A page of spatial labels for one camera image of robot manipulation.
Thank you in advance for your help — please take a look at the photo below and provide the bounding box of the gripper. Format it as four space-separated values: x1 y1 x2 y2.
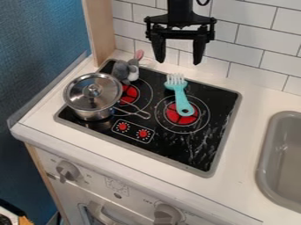
143 12 218 66

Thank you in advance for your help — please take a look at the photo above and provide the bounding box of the toy stove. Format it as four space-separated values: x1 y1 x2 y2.
53 59 244 179

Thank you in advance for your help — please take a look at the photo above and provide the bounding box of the silver pan lid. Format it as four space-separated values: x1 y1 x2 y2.
62 72 124 112

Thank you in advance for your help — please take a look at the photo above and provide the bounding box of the silver pan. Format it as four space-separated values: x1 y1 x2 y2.
67 99 152 122

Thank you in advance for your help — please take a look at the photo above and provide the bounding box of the teal toy fork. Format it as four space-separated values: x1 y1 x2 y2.
163 73 195 117

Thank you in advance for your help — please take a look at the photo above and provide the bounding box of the grey plush rabbit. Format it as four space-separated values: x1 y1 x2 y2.
110 48 146 86

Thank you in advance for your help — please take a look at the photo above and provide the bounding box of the toy sink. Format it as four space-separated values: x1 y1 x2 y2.
254 110 301 214

